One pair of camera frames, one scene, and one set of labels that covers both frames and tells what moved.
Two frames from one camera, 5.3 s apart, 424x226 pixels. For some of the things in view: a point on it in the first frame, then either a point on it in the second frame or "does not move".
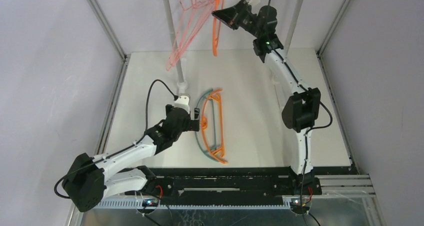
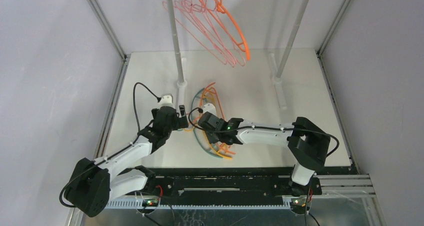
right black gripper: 237,16 -> 205,120
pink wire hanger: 194,18 -> 205,23
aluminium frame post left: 125,59 does not move
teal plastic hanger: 214,135 -> 194,132
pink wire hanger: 192,18 -> 205,20
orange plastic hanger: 217,153 -> 210,88
